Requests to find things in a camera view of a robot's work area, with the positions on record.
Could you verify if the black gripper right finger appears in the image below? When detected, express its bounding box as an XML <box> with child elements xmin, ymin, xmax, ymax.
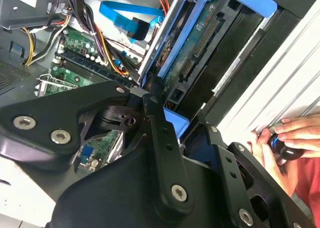
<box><xmin>197</xmin><ymin>109</ymin><xmax>317</xmax><ymax>228</ymax></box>

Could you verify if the round black tool blue ring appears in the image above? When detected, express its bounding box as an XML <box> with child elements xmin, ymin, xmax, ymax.
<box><xmin>268</xmin><ymin>132</ymin><xmax>306</xmax><ymax>162</ymax></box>

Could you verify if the person's right hand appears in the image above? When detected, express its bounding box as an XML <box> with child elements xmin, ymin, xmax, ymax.
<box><xmin>273</xmin><ymin>114</ymin><xmax>320</xmax><ymax>159</ymax></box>

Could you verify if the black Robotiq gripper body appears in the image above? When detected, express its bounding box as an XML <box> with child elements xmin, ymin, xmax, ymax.
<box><xmin>48</xmin><ymin>145</ymin><xmax>237</xmax><ymax>228</ymax></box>

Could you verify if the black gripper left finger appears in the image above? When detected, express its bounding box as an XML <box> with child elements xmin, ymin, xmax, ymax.
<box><xmin>0</xmin><ymin>72</ymin><xmax>196</xmax><ymax>216</ymax></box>

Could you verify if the person's left hand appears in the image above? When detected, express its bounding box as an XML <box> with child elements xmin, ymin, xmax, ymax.
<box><xmin>246</xmin><ymin>128</ymin><xmax>300</xmax><ymax>197</ymax></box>

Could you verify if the hard disk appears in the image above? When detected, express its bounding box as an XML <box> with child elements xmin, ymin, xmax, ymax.
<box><xmin>138</xmin><ymin>0</ymin><xmax>279</xmax><ymax>140</ymax></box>

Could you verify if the blue SATA wire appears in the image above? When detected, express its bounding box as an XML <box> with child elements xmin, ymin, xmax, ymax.
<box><xmin>98</xmin><ymin>0</ymin><xmax>166</xmax><ymax>42</ymax></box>

